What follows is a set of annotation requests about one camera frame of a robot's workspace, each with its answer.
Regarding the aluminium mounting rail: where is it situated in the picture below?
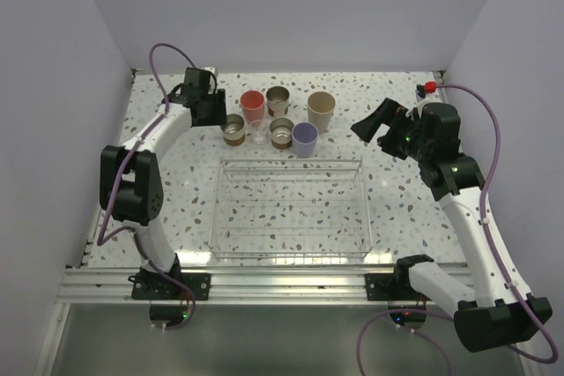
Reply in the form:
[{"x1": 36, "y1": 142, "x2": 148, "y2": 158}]
[{"x1": 56, "y1": 264, "x2": 392, "y2": 306}]

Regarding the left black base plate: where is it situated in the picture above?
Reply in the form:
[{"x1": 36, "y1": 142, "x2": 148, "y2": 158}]
[{"x1": 128, "y1": 273, "x2": 212, "y2": 301}]

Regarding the purple plastic cup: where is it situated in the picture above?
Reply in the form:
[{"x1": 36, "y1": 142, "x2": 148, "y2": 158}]
[{"x1": 292, "y1": 122, "x2": 318, "y2": 159}]

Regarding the red plastic cup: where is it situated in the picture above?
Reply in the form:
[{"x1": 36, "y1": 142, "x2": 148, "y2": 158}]
[{"x1": 240, "y1": 90, "x2": 265, "y2": 124}]

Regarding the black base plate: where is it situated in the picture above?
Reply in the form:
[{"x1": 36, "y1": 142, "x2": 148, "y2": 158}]
[
  {"x1": 364, "y1": 273, "x2": 422, "y2": 302},
  {"x1": 128, "y1": 273, "x2": 212, "y2": 301}
]

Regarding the cream steel cup brown band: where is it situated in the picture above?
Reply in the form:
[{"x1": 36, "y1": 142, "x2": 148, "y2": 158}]
[{"x1": 221, "y1": 114, "x2": 246, "y2": 146}]

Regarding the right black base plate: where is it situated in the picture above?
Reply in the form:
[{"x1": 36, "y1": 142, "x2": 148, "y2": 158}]
[{"x1": 364, "y1": 273, "x2": 422, "y2": 302}]

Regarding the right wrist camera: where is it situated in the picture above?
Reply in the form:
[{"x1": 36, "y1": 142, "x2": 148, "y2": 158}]
[{"x1": 416, "y1": 81, "x2": 437, "y2": 100}]

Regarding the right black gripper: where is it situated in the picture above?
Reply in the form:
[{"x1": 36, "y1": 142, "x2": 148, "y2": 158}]
[{"x1": 352, "y1": 98, "x2": 433, "y2": 163}]

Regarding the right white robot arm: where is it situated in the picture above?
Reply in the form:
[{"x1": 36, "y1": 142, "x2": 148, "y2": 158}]
[{"x1": 351, "y1": 99, "x2": 553, "y2": 352}]

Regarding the steel cup back row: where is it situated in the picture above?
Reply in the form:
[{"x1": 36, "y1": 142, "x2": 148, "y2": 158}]
[{"x1": 265, "y1": 86, "x2": 290, "y2": 118}]

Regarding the clear glass cup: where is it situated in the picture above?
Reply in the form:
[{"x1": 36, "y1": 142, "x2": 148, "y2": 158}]
[{"x1": 250, "y1": 120, "x2": 269, "y2": 145}]

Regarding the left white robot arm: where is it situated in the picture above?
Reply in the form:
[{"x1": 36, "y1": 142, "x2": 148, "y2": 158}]
[{"x1": 96, "y1": 68, "x2": 226, "y2": 301}]

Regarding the tall beige cup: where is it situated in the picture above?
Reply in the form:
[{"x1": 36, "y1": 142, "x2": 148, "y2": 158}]
[{"x1": 307, "y1": 92, "x2": 336, "y2": 133}]

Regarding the steel cup front middle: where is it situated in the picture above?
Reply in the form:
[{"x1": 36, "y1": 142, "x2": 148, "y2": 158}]
[{"x1": 270, "y1": 117, "x2": 294, "y2": 150}]

